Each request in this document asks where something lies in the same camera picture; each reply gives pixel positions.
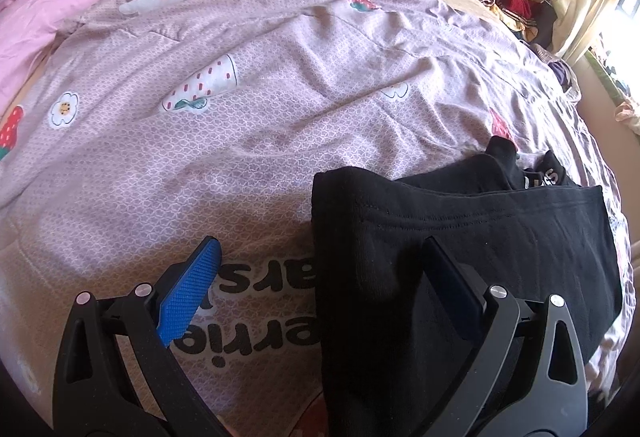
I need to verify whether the pink and blue floral quilt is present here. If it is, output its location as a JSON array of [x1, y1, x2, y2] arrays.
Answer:
[[0, 0, 247, 114]]

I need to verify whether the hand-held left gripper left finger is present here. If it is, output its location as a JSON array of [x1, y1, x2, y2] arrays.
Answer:
[[51, 236, 236, 437]]

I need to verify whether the lilac printed blanket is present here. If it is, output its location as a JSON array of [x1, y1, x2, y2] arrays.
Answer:
[[0, 0, 637, 437]]

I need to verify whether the purple cloth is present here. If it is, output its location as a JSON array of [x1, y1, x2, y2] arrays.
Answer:
[[549, 58, 582, 98]]

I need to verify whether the black garment with white print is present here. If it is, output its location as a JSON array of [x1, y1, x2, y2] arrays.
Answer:
[[486, 135, 582, 190]]

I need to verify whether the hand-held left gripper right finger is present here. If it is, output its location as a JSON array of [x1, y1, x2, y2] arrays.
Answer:
[[422, 236, 589, 437]]

